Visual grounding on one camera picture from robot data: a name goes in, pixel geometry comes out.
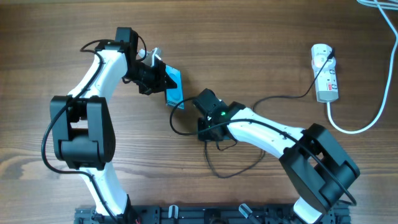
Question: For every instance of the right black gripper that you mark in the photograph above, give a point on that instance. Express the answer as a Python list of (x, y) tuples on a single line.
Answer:
[(203, 134)]

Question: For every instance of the white power strip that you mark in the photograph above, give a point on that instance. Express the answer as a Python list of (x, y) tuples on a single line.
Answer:
[(323, 65)]

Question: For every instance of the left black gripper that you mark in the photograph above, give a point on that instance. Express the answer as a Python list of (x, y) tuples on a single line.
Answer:
[(158, 84)]

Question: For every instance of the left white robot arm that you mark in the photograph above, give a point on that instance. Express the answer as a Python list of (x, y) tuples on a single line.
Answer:
[(81, 126)]

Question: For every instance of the blue Galaxy smartphone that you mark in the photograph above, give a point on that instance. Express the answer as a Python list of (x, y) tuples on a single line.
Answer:
[(174, 95)]

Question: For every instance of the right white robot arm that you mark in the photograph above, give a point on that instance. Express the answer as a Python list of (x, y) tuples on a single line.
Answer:
[(318, 167)]

